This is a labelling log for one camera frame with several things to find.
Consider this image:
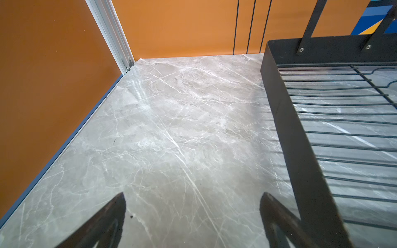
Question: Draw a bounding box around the aluminium corner post left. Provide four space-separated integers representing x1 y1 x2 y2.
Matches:
86 0 135 75

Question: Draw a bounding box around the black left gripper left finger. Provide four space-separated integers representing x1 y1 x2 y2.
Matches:
57 192 126 248

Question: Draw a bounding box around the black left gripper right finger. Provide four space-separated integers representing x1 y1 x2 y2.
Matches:
259 192 318 248

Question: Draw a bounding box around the black wire dish rack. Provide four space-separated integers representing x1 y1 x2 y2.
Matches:
261 1 397 248

